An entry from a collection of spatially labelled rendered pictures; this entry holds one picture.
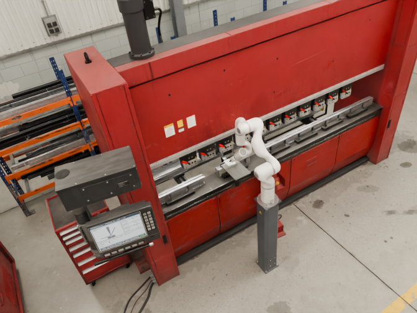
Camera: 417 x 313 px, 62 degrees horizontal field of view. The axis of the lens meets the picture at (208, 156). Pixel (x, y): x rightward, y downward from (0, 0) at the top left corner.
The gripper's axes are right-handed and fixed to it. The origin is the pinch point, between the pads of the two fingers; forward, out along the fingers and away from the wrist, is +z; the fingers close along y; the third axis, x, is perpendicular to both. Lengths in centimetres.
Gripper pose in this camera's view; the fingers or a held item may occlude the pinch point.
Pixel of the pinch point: (232, 160)
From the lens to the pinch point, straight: 350.1
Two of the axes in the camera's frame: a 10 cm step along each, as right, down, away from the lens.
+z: -2.4, 2.6, 9.3
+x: 4.5, 8.8, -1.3
